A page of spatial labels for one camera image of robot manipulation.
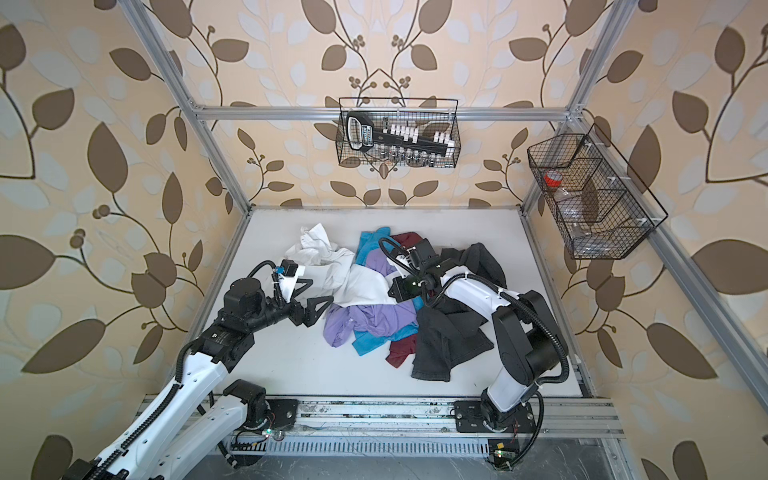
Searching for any maroon cloth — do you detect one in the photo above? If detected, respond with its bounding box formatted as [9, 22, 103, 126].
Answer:
[386, 232, 422, 368]

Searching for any purple cloth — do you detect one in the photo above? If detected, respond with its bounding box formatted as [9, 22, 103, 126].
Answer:
[322, 247, 419, 349]

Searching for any black cloth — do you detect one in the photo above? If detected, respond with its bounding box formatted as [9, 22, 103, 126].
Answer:
[411, 243, 507, 382]

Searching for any white cloth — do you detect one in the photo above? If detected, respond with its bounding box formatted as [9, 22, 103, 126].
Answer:
[284, 223, 395, 307]

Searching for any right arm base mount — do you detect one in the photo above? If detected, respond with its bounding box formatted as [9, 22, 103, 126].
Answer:
[452, 400, 536, 435]

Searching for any back black wire basket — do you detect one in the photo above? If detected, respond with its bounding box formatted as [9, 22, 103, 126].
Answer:
[333, 95, 461, 169]

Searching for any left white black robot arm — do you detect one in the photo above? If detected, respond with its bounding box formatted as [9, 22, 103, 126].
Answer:
[63, 269, 334, 479]

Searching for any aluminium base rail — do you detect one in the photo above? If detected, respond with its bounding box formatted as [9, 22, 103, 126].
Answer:
[267, 395, 625, 439]

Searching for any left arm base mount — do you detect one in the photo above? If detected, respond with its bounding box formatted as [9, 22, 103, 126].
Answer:
[238, 398, 299, 432]

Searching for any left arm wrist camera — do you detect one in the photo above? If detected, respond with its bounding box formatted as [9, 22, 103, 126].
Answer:
[276, 259, 305, 302]

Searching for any black white tool in basket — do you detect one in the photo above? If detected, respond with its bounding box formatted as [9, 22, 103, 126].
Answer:
[337, 110, 460, 159]

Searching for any side black wire basket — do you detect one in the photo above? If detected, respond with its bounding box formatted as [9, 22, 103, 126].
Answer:
[527, 124, 668, 260]

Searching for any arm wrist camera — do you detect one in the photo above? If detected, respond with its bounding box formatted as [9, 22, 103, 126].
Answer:
[276, 259, 305, 302]
[407, 238, 440, 274]

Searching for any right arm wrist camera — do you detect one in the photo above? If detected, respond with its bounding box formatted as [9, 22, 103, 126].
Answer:
[407, 238, 440, 274]

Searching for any clear bottle red cap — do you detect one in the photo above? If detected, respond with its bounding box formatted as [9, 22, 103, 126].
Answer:
[543, 170, 593, 239]

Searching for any teal cloth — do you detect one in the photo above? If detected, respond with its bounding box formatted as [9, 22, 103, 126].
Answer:
[352, 227, 423, 356]

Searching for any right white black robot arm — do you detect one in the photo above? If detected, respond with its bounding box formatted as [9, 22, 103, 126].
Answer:
[388, 265, 570, 433]

